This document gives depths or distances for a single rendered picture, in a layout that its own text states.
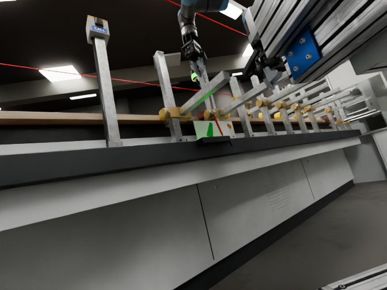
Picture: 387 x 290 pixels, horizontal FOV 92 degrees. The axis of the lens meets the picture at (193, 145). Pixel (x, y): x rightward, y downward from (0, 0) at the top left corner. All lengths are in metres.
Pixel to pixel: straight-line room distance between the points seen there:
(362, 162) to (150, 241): 3.04
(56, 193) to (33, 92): 4.66
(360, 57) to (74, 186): 0.80
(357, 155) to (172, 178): 2.99
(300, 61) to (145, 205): 0.78
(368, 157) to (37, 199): 3.40
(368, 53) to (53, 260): 1.05
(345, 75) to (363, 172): 1.33
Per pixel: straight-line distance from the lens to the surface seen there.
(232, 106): 0.94
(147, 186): 0.71
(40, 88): 5.23
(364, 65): 0.58
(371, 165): 3.43
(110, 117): 0.72
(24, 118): 0.88
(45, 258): 0.87
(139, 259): 0.93
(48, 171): 0.63
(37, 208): 0.66
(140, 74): 4.71
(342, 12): 0.51
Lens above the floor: 0.53
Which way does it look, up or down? 11 degrees up
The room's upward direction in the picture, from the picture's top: 13 degrees counter-clockwise
